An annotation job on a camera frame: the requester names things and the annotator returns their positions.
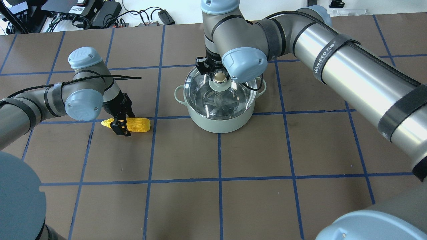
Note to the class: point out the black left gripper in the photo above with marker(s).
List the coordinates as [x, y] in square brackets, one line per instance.
[116, 107]

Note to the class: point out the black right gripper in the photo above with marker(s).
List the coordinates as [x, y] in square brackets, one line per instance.
[207, 67]

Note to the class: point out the yellow corn cob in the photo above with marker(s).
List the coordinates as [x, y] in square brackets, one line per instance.
[134, 124]

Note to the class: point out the glass pot lid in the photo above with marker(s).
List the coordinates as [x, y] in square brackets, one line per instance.
[219, 101]

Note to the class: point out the pale green cooking pot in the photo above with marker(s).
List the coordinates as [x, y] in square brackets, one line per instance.
[217, 126]

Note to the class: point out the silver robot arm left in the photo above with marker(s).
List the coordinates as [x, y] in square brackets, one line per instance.
[93, 88]

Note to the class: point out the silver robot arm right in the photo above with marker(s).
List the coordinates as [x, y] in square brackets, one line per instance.
[387, 98]

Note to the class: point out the small black power brick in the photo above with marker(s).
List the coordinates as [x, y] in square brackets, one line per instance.
[165, 17]

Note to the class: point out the black power adapter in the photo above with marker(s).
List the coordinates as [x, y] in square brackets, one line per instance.
[109, 10]

